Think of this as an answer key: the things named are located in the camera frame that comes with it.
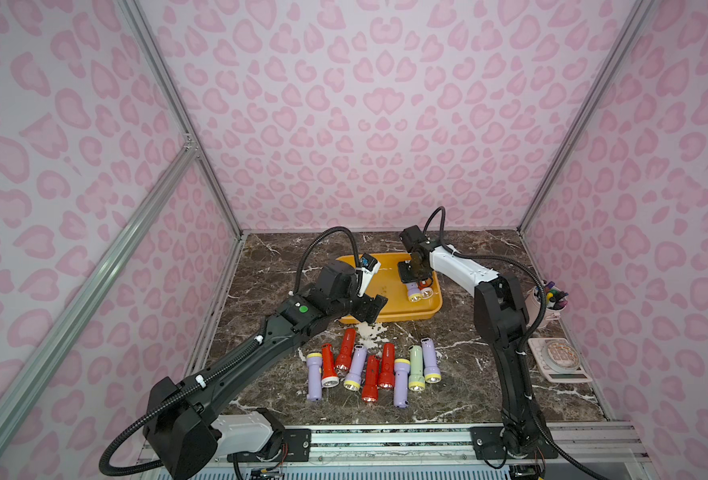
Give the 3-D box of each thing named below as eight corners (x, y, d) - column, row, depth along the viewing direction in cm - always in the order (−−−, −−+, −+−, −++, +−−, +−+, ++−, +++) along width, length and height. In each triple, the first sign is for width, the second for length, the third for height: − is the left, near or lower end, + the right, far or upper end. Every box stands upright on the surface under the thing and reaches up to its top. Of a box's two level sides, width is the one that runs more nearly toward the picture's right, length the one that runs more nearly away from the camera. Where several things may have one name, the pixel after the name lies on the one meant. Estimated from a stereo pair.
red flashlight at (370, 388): (361, 401, 82) (361, 398, 79) (366, 358, 90) (365, 353, 87) (377, 403, 82) (377, 399, 79) (380, 359, 89) (380, 355, 87)
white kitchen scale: (542, 383, 85) (549, 379, 82) (528, 342, 92) (533, 337, 89) (583, 383, 84) (591, 378, 82) (565, 342, 92) (572, 337, 89)
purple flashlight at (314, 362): (307, 402, 82) (305, 399, 79) (308, 358, 90) (306, 353, 87) (323, 400, 82) (321, 397, 79) (322, 356, 90) (321, 351, 87)
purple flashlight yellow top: (394, 407, 81) (395, 404, 78) (394, 362, 89) (395, 357, 86) (410, 408, 81) (411, 405, 78) (409, 363, 88) (410, 358, 86)
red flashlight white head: (323, 388, 84) (321, 384, 81) (322, 349, 91) (321, 344, 89) (339, 386, 84) (338, 382, 82) (337, 347, 92) (336, 342, 89)
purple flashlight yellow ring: (343, 388, 84) (342, 384, 81) (355, 347, 92) (355, 343, 89) (358, 392, 83) (358, 389, 81) (369, 351, 91) (369, 346, 88)
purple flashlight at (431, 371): (425, 382, 85) (427, 378, 82) (420, 342, 93) (421, 337, 90) (439, 382, 85) (441, 378, 82) (433, 342, 93) (434, 337, 90)
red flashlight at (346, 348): (335, 371, 87) (333, 367, 84) (342, 332, 95) (342, 327, 92) (350, 373, 87) (349, 369, 84) (357, 334, 95) (356, 329, 92)
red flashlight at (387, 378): (379, 387, 84) (379, 383, 81) (380, 347, 92) (381, 342, 89) (393, 388, 84) (394, 384, 81) (393, 348, 91) (394, 342, 89)
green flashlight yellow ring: (408, 390, 83) (409, 387, 81) (408, 348, 91) (409, 344, 88) (423, 392, 83) (424, 388, 80) (422, 350, 90) (423, 345, 88)
